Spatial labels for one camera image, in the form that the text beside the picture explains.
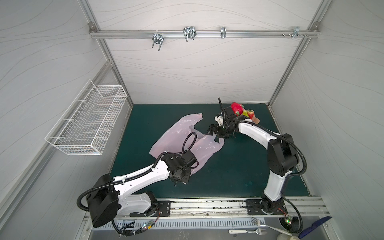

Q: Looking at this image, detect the pink plastic bag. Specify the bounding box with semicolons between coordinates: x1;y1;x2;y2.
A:
150;113;225;174

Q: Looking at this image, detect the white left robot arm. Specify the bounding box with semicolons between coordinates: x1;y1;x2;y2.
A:
77;132;202;228

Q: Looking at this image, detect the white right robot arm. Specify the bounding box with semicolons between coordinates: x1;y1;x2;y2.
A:
207;99;307;215

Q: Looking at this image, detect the pink dragon fruit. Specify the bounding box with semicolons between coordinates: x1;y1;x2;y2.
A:
231;102;245;116

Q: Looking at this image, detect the brown fruit plate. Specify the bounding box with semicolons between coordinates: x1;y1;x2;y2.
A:
250;116;260;124

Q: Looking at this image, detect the silver fork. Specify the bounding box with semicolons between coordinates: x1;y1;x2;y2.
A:
251;217;292;236

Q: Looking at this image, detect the metal u-bolt clamp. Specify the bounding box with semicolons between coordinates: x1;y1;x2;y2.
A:
183;27;197;42

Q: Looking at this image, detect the metal hook clamp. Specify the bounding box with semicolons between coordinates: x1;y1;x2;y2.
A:
152;33;164;51

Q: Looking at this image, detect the white cup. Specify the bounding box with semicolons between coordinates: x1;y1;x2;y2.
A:
277;234;300;240

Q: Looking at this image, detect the blue plastic knife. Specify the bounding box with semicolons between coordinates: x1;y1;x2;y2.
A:
298;216;332;239

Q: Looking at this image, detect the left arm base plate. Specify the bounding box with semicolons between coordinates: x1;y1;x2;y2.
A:
130;201;171;218

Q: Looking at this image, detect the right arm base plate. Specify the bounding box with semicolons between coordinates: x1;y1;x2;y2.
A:
244;199;288;216

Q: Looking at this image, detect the small metal bracket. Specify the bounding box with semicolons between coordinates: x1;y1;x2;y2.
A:
221;27;227;39

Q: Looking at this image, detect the white handled fork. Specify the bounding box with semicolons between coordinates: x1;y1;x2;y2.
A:
228;228;268;236

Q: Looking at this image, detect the white wire basket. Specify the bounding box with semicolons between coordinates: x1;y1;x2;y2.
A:
45;80;128;156

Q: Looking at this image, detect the metal bolt bracket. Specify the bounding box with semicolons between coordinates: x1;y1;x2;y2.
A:
282;27;309;39

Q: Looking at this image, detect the aluminium crossbar rail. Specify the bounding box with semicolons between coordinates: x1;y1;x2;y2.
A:
90;29;321;39

